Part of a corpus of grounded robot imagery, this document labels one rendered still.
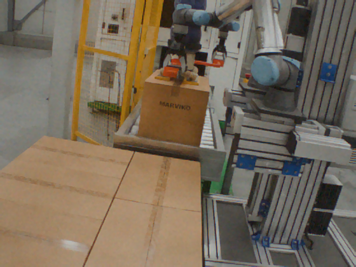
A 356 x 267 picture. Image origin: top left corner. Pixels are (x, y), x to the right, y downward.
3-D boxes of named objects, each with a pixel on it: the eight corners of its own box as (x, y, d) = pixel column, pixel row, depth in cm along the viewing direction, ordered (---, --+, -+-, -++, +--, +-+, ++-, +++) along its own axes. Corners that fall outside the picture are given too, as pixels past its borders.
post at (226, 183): (219, 194, 293) (243, 77, 263) (227, 195, 293) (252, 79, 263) (219, 198, 287) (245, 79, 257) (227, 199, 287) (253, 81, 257)
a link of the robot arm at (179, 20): (185, 4, 165) (173, 2, 170) (182, 25, 168) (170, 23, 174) (196, 6, 170) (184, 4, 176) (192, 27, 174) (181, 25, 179)
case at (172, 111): (150, 118, 281) (157, 69, 269) (199, 126, 280) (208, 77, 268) (136, 142, 224) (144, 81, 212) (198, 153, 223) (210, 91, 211)
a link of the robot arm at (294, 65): (299, 89, 152) (306, 60, 148) (286, 89, 143) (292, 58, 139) (277, 82, 160) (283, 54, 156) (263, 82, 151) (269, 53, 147)
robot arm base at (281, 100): (288, 105, 162) (293, 86, 159) (297, 114, 148) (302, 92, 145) (259, 100, 162) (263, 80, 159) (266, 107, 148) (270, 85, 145)
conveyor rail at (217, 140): (204, 101, 445) (206, 86, 439) (208, 102, 445) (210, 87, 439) (212, 178, 224) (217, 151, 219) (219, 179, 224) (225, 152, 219)
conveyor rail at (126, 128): (153, 93, 444) (155, 78, 439) (157, 93, 444) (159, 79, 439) (112, 162, 224) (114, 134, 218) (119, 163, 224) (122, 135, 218)
